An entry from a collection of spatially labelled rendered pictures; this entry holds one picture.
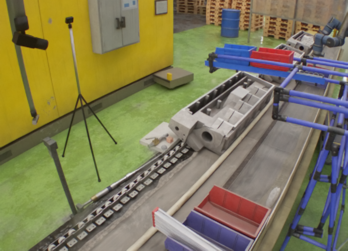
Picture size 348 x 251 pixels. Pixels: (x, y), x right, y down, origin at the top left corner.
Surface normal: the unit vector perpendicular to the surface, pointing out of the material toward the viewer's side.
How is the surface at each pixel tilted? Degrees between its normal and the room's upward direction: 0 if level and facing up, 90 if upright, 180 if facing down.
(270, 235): 0
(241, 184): 0
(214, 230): 88
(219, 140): 90
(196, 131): 90
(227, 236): 88
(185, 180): 0
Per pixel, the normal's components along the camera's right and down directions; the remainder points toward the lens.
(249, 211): -0.59, 0.38
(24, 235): 0.00, -0.86
